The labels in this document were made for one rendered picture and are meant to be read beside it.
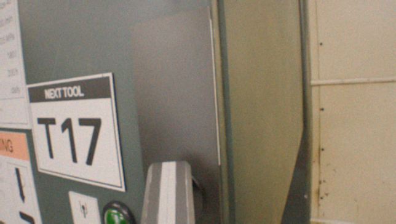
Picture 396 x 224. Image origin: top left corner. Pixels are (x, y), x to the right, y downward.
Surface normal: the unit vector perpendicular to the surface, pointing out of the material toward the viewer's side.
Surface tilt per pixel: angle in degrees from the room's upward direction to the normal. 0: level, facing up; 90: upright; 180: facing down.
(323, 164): 90
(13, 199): 90
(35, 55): 90
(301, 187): 90
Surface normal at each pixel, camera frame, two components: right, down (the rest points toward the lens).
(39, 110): -0.45, 0.13
